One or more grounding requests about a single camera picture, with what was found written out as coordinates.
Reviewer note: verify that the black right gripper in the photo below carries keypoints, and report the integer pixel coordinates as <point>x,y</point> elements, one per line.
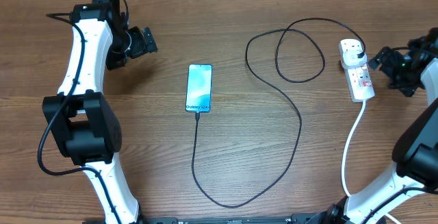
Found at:
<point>408,87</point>

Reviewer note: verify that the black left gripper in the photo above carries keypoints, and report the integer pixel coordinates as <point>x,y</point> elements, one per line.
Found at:
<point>140,46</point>

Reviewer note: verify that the white power strip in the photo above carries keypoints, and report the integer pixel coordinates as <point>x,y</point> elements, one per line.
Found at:
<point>358,79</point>

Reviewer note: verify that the white USB charger adapter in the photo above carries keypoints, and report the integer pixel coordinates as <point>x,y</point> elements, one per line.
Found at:
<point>353,59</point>

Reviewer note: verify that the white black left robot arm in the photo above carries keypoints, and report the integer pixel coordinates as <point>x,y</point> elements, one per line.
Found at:
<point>83,133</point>

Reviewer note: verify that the blue Samsung Galaxy phone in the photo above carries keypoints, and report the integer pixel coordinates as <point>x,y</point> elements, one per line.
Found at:
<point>198,94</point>

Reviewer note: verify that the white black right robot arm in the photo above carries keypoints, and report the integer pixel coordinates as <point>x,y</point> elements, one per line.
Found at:
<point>414,168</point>

